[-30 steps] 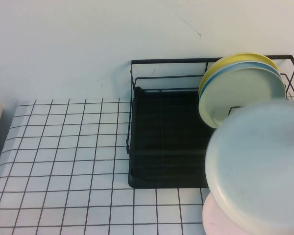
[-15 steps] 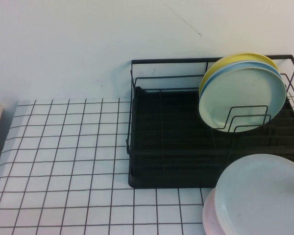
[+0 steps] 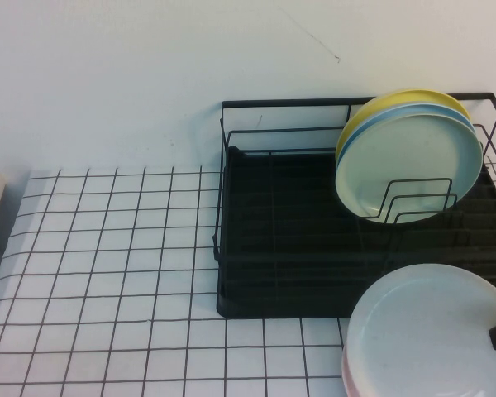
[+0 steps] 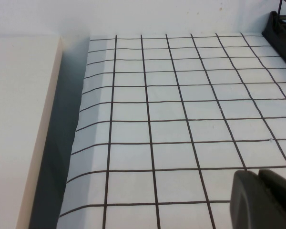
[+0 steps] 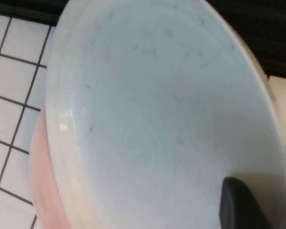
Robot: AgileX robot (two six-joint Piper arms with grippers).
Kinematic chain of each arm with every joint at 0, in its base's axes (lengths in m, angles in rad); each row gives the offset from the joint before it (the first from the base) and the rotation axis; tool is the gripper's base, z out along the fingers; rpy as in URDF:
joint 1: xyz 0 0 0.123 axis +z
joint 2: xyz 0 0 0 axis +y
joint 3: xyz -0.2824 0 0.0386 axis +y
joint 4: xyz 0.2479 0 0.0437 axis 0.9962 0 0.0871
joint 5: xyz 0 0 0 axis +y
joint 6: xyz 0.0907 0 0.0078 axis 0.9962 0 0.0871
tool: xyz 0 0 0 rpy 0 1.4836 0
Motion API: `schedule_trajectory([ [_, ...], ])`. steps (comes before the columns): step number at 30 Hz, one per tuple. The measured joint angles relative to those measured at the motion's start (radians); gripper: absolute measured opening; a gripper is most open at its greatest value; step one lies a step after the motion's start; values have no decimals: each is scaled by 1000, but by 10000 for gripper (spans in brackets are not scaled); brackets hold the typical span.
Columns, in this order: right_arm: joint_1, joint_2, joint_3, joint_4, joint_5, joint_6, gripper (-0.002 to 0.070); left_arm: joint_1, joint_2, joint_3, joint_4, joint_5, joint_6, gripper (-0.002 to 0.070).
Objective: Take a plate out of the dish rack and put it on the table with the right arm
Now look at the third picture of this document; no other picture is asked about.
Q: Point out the white plate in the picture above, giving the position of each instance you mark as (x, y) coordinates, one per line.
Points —
(417, 331)

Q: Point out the pink plate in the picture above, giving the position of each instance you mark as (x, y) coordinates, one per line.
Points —
(346, 380)

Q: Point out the mint green plate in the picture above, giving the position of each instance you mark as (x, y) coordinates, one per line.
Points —
(397, 165)

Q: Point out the blue plate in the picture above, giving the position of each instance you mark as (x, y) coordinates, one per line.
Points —
(446, 111)

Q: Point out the yellow plate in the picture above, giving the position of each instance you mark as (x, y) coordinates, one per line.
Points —
(380, 102)

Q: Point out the black plastic drip tray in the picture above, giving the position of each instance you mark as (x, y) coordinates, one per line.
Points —
(293, 186)

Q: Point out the white black-grid tablecloth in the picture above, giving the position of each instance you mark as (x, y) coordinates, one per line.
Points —
(107, 248)

